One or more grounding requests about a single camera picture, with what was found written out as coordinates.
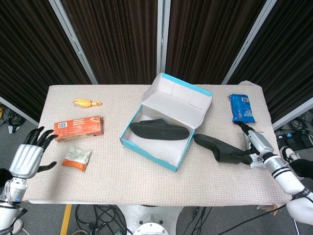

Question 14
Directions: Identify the blue snack bag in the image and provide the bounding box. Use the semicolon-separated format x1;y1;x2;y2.
227;94;256;124

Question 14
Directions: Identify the white partition base rail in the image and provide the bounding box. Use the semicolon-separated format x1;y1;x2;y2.
0;96;39;126
272;96;313;131

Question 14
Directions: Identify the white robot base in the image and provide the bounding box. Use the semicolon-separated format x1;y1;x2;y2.
119;204;186;235

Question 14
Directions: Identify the black shoe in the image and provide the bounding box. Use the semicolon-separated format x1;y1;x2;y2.
193;134;254;165
129;118;190;141

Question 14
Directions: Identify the light blue shoe box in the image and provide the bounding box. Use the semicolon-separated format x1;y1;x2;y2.
119;72;214;173

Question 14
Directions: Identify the black and white sneaker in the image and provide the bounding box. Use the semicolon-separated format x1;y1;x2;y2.
280;146;300;169

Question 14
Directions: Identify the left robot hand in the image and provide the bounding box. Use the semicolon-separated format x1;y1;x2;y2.
9;126;58;179

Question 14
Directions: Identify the white partition post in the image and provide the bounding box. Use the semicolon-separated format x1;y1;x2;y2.
157;0;171;85
221;0;278;85
48;0;98;85

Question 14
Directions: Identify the black floor cable bundle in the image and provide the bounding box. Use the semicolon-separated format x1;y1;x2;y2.
74;204;128;235
288;111;313;138
0;102;26;134

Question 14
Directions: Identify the orange cardboard carton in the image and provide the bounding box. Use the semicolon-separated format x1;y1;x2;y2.
53;116;104;142

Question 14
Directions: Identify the dark ribbed partition panel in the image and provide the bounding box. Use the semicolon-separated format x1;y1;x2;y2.
61;0;159;85
165;0;267;85
0;0;92;122
227;0;313;123

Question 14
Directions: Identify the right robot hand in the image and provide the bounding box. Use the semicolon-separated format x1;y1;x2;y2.
231;121;275;160

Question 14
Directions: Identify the black power strip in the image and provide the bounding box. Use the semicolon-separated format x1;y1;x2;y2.
277;132;313;149

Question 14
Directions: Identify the black trouser leg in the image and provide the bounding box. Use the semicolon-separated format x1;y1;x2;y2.
291;158;313;180

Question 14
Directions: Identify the beige waffle tablecloth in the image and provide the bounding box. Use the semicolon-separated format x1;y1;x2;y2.
23;80;293;205

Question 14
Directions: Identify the yellow rubber chicken toy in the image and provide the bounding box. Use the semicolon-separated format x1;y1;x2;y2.
72;98;103;108

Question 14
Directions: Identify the orange and white snack bag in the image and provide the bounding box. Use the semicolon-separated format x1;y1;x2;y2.
62;145;92;172

